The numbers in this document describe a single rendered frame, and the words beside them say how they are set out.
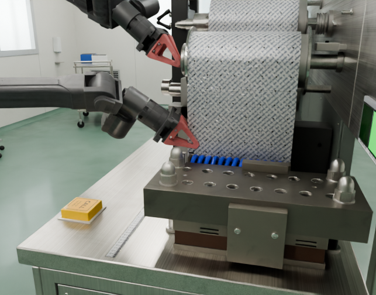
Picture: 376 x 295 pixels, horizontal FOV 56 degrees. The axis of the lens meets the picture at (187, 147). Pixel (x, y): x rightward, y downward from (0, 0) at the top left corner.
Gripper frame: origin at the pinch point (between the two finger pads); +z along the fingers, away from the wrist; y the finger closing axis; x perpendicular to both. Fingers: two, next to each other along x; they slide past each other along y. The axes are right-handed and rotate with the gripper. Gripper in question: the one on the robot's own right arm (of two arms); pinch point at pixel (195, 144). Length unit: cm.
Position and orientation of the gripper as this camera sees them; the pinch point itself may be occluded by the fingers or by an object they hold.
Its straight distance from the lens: 83.3
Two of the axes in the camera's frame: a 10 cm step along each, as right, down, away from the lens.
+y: -0.6, 3.6, -9.3
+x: 5.7, -7.5, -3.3
